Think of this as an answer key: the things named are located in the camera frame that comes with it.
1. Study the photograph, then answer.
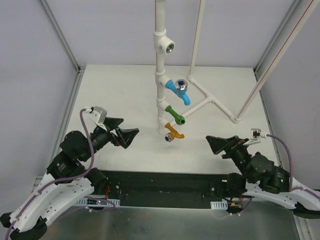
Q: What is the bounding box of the aluminium frame post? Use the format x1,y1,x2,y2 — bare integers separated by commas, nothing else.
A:
37,0,81,73
253,0,301,75

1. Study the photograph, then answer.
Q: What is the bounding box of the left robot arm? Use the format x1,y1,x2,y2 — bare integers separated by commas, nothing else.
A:
0,117,140,240

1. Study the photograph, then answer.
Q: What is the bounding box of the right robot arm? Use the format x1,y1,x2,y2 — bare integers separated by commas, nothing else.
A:
205,129,320,219

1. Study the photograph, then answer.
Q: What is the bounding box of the left aluminium frame post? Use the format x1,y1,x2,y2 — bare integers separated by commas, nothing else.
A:
37,0,81,73

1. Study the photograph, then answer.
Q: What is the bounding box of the left white cable duct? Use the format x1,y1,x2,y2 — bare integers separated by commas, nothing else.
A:
73,197,121,208

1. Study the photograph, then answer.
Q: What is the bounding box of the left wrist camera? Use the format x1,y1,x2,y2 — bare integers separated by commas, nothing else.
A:
84,106,107,131

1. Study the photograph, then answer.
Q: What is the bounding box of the right aluminium frame post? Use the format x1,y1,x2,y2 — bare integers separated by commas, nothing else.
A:
253,0,301,75

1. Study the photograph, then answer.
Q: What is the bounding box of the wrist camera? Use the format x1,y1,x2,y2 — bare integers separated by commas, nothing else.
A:
244,128,269,146
84,106,107,131

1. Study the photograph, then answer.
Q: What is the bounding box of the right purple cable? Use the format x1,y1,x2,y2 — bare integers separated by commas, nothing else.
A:
267,134,320,201

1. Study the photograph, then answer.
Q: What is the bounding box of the green water faucet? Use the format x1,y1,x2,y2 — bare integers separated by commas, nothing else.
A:
165,105,186,126

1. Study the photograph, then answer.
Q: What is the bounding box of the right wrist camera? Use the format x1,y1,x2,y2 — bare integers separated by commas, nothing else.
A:
244,128,269,146

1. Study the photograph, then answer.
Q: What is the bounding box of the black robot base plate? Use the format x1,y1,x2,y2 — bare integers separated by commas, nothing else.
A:
93,170,246,209

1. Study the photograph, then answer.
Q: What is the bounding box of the white PVC pipe stand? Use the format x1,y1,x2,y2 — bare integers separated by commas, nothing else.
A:
152,0,317,135

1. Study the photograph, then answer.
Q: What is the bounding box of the orange water faucet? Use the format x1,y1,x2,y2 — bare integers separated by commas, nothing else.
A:
164,122,185,142

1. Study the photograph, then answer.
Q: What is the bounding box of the right white cable duct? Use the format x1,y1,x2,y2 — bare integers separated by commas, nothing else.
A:
210,200,228,210

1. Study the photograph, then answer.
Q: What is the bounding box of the white cable duct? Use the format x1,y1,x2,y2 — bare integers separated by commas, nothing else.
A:
73,197,121,208
210,200,228,210

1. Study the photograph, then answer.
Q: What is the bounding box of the blue water faucet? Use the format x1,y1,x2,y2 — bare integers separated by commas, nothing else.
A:
165,79,191,106

